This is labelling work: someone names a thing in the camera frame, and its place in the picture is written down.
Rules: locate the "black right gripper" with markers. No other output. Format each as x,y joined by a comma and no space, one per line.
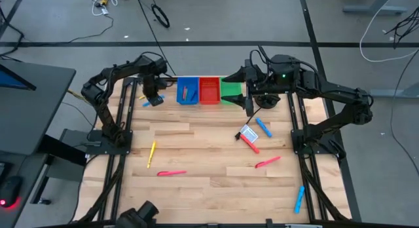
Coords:
258,84

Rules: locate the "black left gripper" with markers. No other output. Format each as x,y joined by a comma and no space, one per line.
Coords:
150,85

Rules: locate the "red marker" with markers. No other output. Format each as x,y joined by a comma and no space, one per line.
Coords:
250,144

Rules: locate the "pink clip marker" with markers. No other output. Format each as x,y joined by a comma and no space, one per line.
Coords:
268,162
171,172

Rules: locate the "light blue marker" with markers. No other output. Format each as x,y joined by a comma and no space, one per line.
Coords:
298,200

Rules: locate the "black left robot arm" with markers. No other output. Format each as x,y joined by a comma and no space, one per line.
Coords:
101,103

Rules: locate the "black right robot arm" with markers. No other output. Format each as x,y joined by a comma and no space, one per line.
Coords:
334,90

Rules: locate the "green plastic basket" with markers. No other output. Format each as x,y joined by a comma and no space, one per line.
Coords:
230,89

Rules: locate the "blue plastic basket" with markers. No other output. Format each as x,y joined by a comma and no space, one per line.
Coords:
180,97

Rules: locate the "red plastic basket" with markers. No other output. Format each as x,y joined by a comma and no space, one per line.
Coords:
209,90

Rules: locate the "black cylindrical device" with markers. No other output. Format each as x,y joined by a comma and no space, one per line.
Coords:
137,216

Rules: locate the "black desk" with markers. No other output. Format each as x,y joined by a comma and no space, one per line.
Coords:
39,116

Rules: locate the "dark grey desk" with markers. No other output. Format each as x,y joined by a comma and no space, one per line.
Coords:
29,165

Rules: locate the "computer monitor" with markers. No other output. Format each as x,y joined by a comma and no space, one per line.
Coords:
13,80

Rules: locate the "grey table foot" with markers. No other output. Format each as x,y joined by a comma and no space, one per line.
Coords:
389,93
370,8

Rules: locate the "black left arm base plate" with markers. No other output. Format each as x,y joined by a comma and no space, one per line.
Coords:
98,148

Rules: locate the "black aluminium rig frame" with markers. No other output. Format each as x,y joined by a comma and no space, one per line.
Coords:
129,175

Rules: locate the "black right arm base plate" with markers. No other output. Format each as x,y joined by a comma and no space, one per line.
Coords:
296,146

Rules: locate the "black desk leg frame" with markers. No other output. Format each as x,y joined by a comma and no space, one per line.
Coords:
62,149

